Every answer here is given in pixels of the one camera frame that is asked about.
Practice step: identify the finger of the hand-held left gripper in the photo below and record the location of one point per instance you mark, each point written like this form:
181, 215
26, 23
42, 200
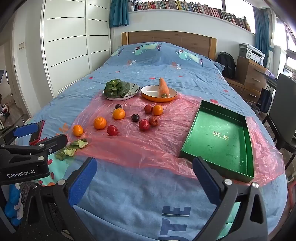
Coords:
25, 129
49, 143

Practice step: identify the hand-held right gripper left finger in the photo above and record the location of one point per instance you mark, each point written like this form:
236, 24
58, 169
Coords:
84, 183

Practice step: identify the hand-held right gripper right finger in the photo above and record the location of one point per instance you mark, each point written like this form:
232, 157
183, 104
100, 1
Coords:
207, 183

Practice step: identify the green tray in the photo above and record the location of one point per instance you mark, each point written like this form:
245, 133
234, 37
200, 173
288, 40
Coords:
215, 139

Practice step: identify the small red apple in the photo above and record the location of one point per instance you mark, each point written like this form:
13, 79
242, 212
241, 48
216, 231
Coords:
153, 121
144, 125
112, 130

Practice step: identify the orange mandarin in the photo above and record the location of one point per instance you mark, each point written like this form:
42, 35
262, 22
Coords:
118, 113
157, 109
77, 130
100, 122

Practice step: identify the dark plum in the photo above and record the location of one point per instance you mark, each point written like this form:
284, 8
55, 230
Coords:
135, 117
118, 106

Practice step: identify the person's left hand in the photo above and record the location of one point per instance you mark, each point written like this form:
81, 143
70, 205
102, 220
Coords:
13, 206

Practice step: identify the red phone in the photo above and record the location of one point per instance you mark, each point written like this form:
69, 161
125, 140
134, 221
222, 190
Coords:
39, 129

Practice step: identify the green vegetable leaf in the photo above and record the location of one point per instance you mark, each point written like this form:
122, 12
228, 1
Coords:
79, 143
66, 153

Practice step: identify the pink plastic sheet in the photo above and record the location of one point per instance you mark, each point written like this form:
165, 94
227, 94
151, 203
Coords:
129, 146

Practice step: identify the bok choy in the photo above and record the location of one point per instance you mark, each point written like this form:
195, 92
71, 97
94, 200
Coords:
115, 88

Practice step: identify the mesh trash bin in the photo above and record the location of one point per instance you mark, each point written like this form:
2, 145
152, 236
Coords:
253, 107

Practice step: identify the white wardrobe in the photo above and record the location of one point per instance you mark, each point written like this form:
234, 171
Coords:
69, 46

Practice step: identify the red tomato on sheet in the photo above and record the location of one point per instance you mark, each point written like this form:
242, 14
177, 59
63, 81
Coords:
148, 109

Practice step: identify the patterned white bowl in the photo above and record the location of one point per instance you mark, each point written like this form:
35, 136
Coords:
134, 89

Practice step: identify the low wooden nightstand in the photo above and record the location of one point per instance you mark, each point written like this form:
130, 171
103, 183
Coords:
238, 87

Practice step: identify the navy tote bag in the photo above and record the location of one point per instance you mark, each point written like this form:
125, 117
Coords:
264, 99

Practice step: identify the carrot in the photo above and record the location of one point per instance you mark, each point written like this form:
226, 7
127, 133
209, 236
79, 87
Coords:
163, 87

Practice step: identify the orange rimmed plate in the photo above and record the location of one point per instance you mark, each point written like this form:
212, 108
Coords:
150, 92

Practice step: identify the grey chair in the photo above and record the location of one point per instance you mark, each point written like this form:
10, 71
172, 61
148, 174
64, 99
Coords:
283, 97

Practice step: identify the wooden drawer cabinet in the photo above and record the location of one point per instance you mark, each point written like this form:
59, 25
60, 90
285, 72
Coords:
251, 71

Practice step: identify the black backpack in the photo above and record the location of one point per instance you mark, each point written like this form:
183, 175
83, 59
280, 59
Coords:
226, 63

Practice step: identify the white desk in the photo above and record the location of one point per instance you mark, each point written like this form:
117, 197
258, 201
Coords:
271, 77

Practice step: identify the white printer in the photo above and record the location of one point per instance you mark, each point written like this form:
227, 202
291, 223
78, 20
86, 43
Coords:
251, 52

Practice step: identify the teal curtain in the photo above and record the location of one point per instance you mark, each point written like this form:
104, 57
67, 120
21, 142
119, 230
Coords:
261, 30
119, 12

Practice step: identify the wooden headboard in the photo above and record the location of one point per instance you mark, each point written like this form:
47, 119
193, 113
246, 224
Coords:
171, 37

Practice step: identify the row of books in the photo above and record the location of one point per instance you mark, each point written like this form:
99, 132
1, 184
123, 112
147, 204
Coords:
185, 5

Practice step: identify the white wall switch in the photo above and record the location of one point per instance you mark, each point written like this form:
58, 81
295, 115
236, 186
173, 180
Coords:
21, 45

